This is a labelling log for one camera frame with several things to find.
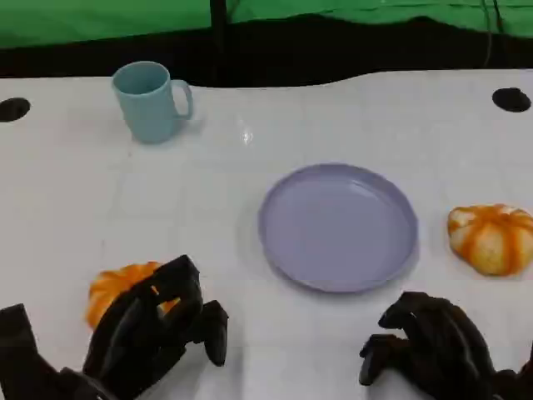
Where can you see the lilac plate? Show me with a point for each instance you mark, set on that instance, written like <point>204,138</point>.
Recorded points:
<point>338,227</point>

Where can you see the green cloth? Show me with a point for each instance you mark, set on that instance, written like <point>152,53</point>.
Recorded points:
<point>104,18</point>

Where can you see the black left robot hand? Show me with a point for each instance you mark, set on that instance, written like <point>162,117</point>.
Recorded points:
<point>137,333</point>

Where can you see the black cloth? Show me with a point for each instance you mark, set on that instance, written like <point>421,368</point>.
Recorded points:
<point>333,54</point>

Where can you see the orange white toy bread roll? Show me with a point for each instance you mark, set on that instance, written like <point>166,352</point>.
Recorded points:
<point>491,239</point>

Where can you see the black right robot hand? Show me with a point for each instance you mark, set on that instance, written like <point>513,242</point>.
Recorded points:
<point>441,333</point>

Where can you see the black upright pole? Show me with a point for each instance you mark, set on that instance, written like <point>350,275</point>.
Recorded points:
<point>218,37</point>

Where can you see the pale green mug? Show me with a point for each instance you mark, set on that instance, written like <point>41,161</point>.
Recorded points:
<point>146,104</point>

